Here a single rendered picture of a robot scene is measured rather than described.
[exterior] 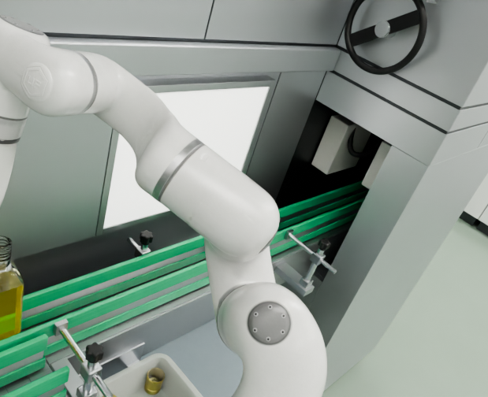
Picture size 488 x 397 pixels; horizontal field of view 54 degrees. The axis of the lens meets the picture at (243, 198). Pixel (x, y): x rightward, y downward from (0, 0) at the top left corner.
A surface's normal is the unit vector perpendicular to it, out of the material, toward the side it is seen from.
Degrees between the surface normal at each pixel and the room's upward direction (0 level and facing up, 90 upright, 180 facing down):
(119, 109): 79
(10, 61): 71
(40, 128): 90
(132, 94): 65
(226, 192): 41
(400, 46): 90
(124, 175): 90
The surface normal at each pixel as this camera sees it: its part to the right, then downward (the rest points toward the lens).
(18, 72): -0.43, 0.12
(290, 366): 0.04, 0.02
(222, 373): 0.28, -0.81
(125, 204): 0.67, 0.55
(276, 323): -0.08, -0.19
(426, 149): -0.69, 0.20
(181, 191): -0.26, 0.26
